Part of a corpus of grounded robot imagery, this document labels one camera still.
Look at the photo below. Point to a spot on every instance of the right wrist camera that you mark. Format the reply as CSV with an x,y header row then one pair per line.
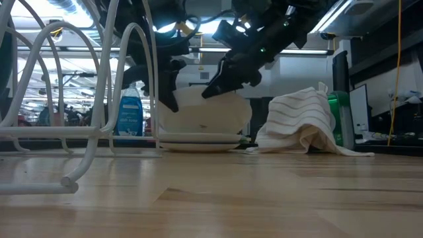
x,y
231,33

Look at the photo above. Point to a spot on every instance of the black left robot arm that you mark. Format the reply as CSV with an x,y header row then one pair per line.
x,y
132,10

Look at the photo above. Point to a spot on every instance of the LED light bar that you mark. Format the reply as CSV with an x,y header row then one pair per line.
x,y
297,52

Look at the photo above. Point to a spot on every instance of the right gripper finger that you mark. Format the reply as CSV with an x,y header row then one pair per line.
x,y
219,82
246,82

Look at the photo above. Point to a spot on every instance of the white plastic bag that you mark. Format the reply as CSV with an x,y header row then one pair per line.
x,y
409,99

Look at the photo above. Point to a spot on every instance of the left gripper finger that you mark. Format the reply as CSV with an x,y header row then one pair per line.
x,y
137,77
170,89

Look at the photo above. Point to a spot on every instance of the green plastic container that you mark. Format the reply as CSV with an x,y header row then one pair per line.
x,y
343,125

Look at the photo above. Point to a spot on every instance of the dark green plate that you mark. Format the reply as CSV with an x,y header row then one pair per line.
x,y
4,66

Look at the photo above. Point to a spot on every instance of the striped white dish towel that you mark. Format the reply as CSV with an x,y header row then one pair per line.
x,y
297,115

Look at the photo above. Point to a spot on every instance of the black aluminium table frame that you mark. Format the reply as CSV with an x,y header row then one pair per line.
x,y
390,150

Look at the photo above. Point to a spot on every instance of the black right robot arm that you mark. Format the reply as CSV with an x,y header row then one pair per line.
x,y
291,23

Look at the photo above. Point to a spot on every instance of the white board panel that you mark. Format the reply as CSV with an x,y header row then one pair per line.
x,y
358,109

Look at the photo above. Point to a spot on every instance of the blue dish soap bottle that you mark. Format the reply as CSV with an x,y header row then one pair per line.
x,y
129,115

